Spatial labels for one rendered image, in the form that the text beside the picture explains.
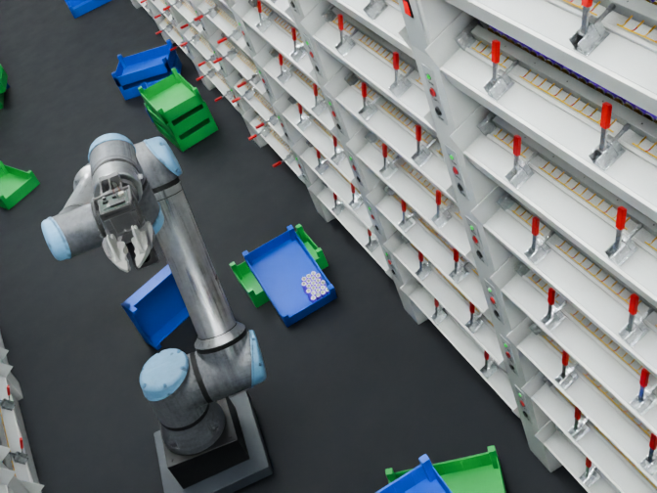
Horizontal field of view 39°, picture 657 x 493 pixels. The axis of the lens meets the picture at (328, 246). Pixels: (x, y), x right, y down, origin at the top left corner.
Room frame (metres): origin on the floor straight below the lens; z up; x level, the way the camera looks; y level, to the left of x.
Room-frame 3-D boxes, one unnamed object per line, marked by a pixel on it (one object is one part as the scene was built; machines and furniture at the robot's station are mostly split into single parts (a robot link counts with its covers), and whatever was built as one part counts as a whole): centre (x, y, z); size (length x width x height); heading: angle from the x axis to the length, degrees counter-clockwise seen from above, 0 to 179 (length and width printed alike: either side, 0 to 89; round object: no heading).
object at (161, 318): (2.57, 0.59, 0.10); 0.30 x 0.08 x 0.20; 120
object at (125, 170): (1.50, 0.32, 1.23); 0.10 x 0.05 x 0.09; 91
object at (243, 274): (2.59, 0.19, 0.04); 0.30 x 0.20 x 0.08; 101
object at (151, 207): (1.60, 0.34, 1.11); 0.12 x 0.09 x 0.12; 91
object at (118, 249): (1.31, 0.34, 1.23); 0.09 x 0.03 x 0.06; 178
